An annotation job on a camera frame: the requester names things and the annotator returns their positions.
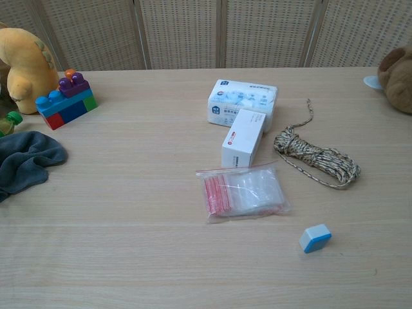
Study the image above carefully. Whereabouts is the colourful toy brick stack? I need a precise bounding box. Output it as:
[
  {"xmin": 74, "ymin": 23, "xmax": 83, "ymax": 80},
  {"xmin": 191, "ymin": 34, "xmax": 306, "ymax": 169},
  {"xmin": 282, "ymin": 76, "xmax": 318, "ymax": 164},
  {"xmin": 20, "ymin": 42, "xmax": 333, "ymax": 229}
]
[{"xmin": 35, "ymin": 69, "xmax": 98, "ymax": 131}]

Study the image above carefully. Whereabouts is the white cardboard box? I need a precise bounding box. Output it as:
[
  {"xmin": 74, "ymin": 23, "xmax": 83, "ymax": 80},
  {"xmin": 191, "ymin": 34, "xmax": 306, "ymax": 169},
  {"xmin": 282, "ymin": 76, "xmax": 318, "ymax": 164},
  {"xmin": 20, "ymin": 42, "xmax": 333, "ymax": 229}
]
[{"xmin": 221, "ymin": 108, "xmax": 267, "ymax": 169}]

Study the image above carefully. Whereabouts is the dark grey cloth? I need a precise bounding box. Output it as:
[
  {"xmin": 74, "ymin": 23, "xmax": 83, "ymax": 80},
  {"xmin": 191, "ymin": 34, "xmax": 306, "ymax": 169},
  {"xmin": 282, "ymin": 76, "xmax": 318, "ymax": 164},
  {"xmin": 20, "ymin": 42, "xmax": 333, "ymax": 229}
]
[{"xmin": 0, "ymin": 131, "xmax": 69, "ymax": 203}]

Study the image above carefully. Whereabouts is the white tissue pack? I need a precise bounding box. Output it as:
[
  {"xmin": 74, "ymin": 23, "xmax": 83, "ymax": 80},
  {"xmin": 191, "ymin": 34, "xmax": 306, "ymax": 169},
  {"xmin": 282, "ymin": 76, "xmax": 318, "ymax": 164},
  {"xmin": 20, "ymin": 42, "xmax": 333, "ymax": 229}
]
[{"xmin": 207, "ymin": 79, "xmax": 279, "ymax": 133}]

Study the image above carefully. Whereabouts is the yellow plush dinosaur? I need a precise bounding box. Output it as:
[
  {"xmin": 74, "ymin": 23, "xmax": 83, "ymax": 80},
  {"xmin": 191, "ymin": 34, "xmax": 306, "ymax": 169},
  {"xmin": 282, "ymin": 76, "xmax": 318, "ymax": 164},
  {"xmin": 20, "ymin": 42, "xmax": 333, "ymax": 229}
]
[{"xmin": 0, "ymin": 23, "xmax": 61, "ymax": 115}]

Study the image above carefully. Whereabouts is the woven folding screen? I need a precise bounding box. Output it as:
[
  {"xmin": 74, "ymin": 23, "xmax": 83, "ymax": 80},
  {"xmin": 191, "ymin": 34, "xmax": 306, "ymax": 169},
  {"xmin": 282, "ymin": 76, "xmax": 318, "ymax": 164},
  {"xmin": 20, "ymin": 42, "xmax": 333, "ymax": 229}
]
[{"xmin": 0, "ymin": 0, "xmax": 412, "ymax": 72}]

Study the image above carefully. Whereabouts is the coiled beige speckled rope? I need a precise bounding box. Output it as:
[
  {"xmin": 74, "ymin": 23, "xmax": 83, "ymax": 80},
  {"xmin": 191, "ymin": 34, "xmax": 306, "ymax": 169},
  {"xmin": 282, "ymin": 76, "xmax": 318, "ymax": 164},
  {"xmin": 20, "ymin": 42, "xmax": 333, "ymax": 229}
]
[{"xmin": 273, "ymin": 98, "xmax": 362, "ymax": 189}]

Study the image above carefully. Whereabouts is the green capped plastic bottle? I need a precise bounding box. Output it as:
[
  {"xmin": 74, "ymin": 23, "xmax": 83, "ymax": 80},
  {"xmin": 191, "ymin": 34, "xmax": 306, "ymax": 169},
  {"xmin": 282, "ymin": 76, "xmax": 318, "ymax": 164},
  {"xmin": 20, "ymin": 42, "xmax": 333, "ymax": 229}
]
[{"xmin": 0, "ymin": 111, "xmax": 24, "ymax": 138}]

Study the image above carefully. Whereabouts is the light blue round disc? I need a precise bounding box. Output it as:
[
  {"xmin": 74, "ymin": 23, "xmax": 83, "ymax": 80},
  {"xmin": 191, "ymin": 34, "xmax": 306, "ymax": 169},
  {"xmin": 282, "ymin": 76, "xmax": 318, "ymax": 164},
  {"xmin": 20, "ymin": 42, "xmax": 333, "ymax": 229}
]
[{"xmin": 363, "ymin": 75, "xmax": 383, "ymax": 91}]

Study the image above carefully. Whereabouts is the small blue grey square block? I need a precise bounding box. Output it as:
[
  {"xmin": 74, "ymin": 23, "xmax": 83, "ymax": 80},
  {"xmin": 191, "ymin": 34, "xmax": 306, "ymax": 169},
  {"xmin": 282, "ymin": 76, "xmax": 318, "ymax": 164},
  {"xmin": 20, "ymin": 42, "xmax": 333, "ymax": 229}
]
[{"xmin": 299, "ymin": 225, "xmax": 332, "ymax": 254}]

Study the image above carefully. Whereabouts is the clear zip bag pack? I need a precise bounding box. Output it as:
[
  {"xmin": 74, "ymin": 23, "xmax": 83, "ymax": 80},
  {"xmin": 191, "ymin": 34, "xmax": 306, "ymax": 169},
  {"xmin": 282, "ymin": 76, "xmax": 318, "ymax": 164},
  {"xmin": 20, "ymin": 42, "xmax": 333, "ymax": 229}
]
[{"xmin": 195, "ymin": 160, "xmax": 294, "ymax": 225}]

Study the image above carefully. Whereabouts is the brown plush bear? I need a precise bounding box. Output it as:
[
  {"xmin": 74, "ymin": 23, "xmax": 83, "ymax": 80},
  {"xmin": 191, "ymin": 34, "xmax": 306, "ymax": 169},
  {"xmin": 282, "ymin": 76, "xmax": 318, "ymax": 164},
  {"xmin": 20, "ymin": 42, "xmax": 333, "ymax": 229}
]
[{"xmin": 378, "ymin": 45, "xmax": 412, "ymax": 114}]

